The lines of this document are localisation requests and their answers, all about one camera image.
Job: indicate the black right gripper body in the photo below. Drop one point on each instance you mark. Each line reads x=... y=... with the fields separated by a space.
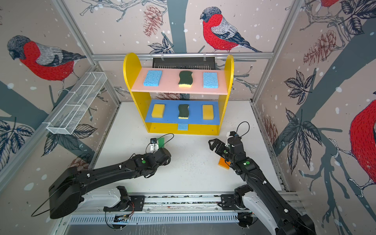
x=232 y=157

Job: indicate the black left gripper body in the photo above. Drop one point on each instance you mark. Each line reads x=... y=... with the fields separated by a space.
x=166 y=163

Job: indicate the light blue sponge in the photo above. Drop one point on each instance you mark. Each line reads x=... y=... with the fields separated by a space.
x=153 y=78
x=183 y=127
x=210 y=80

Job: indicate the yellow orange sponge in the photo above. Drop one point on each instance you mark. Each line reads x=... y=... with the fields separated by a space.
x=208 y=112

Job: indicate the green yellow scouring sponge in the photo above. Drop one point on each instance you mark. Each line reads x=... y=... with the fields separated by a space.
x=186 y=79
x=183 y=111

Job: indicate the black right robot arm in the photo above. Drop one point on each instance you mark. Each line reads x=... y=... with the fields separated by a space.
x=258 y=195

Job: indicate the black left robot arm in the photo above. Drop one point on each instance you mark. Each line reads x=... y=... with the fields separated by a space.
x=66 y=193

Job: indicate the yellow shelf unit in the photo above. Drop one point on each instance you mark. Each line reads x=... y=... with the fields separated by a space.
x=171 y=95

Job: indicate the black perforated metal tray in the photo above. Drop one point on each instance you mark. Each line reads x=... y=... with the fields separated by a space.
x=188 y=63

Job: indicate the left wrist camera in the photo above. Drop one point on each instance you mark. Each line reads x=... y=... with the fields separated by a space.
x=154 y=144

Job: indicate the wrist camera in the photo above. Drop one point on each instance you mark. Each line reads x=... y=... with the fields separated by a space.
x=231 y=134
x=154 y=144

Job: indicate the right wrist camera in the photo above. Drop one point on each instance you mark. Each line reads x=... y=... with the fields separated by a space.
x=231 y=134

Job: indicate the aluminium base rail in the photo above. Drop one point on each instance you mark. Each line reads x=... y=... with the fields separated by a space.
x=95 y=201

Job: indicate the white wire basket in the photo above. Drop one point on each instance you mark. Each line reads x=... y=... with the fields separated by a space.
x=70 y=115

